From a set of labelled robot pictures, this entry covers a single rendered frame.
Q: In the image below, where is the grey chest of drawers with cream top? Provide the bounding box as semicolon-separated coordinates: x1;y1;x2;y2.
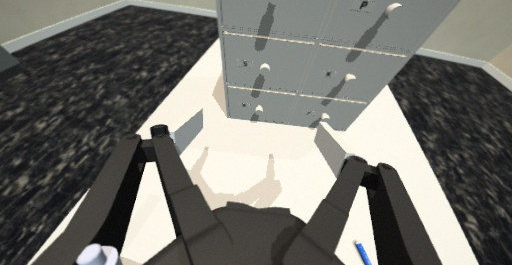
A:
216;0;461;132

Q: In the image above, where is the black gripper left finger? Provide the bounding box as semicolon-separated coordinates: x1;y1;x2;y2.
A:
30;107;238;265

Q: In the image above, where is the blue battery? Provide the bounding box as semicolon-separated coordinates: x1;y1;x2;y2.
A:
354;241;372;265

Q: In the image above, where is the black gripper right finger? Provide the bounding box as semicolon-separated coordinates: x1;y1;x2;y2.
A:
282;122;443;265

